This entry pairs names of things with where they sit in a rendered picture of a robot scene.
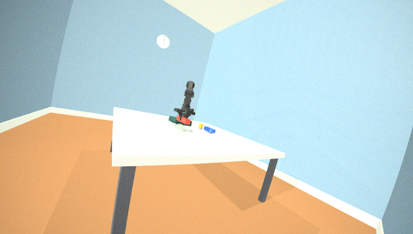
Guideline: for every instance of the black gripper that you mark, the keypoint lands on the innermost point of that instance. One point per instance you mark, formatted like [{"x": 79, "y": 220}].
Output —
[{"x": 179, "y": 111}]

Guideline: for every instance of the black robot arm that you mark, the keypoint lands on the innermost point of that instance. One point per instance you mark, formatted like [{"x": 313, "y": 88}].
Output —
[{"x": 189, "y": 93}]

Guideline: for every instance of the red bar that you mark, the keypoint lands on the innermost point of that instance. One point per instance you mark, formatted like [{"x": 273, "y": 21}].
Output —
[{"x": 184, "y": 120}]

